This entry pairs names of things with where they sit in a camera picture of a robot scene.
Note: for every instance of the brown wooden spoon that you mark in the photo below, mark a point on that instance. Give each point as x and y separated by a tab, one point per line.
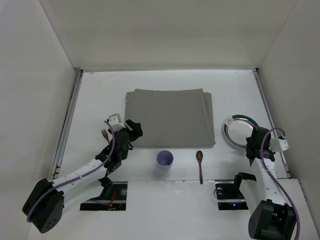
199	158

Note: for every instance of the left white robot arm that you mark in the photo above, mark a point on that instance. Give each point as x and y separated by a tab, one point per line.
50	199

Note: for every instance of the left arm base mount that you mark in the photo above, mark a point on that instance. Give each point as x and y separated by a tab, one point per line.
112	198

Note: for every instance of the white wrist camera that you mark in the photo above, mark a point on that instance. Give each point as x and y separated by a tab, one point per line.
115	122
278	144

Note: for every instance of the aluminium table rail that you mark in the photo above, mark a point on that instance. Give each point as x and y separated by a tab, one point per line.
61	146
279	154

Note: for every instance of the white plate green rim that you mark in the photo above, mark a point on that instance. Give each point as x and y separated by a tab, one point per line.
237	128

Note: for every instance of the brown wooden fork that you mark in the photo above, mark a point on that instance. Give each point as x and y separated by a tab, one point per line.
105	135

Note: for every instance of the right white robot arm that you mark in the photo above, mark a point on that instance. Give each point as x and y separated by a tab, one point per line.
273	214

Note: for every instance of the left aluminium table rail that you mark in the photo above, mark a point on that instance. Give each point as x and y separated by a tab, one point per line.
61	146

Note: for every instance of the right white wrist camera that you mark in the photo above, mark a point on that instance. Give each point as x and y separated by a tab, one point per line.
278	144

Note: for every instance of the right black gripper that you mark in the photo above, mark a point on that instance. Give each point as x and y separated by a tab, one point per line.
251	153

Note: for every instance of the lavender plastic cup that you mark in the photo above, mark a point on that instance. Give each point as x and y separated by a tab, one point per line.
164	160

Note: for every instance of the right aluminium table rail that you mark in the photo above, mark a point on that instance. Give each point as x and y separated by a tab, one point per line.
279	154

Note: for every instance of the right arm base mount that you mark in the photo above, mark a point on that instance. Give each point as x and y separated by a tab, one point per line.
228	195

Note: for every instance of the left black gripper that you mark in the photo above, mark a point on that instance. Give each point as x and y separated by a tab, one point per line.
130	131

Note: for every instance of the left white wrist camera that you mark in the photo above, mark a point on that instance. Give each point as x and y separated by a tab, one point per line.
115	122

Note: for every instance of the grey cloth placemat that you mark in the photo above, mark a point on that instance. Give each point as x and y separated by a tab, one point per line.
172	119

